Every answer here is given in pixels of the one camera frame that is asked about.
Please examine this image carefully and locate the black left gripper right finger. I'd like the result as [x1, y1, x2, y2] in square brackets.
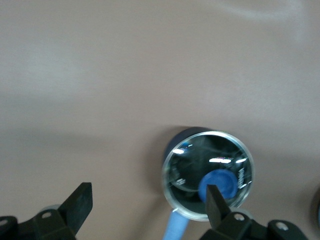
[199, 184, 310, 240]

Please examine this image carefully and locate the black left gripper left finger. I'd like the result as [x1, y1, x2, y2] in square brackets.
[0, 182, 93, 240]

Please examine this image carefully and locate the glass lid with blue knob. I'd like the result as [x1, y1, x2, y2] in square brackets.
[161, 131, 255, 222]

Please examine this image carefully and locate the dark green bowl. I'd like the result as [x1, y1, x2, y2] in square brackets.
[161, 126, 255, 240]

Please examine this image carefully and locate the blue round plate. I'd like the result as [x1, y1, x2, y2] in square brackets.
[310, 186, 320, 222]

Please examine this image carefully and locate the brown table mat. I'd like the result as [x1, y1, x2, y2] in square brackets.
[0, 0, 320, 240]

